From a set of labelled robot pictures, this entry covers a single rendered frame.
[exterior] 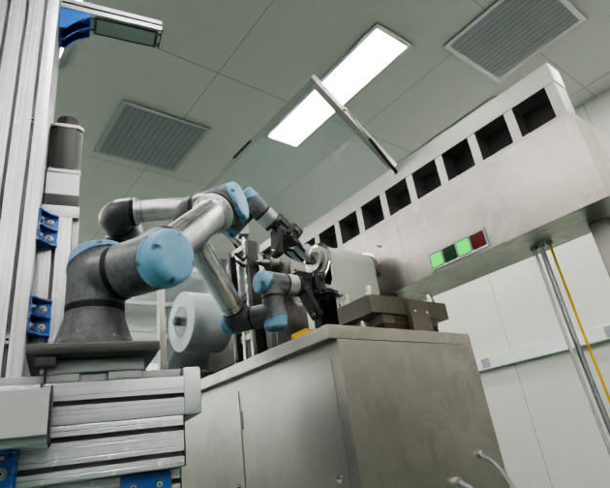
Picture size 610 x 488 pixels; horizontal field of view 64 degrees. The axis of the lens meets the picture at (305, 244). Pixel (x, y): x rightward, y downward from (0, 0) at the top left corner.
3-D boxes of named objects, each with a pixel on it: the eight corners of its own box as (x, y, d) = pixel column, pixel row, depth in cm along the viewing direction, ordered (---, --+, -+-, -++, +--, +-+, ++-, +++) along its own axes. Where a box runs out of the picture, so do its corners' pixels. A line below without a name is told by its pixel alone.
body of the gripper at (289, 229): (305, 232, 185) (283, 210, 182) (295, 246, 179) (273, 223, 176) (293, 240, 190) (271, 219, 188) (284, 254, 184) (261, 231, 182)
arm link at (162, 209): (90, 190, 158) (241, 181, 162) (102, 206, 168) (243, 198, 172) (87, 222, 153) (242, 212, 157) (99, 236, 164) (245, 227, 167)
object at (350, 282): (338, 315, 172) (330, 266, 180) (383, 319, 186) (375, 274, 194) (339, 315, 172) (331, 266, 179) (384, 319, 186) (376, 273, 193)
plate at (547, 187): (163, 393, 351) (162, 351, 363) (198, 392, 368) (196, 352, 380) (606, 194, 137) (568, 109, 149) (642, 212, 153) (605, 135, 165)
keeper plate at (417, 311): (411, 332, 161) (403, 300, 165) (429, 333, 167) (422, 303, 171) (416, 330, 159) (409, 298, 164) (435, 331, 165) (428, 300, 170)
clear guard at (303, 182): (197, 200, 272) (198, 199, 273) (261, 259, 284) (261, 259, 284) (313, 83, 200) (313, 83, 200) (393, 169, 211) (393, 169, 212)
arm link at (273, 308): (261, 336, 158) (258, 304, 163) (292, 329, 155) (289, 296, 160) (250, 332, 152) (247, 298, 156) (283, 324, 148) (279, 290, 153)
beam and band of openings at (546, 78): (166, 351, 364) (165, 322, 373) (175, 351, 369) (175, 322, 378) (569, 113, 151) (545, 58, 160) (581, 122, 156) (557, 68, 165)
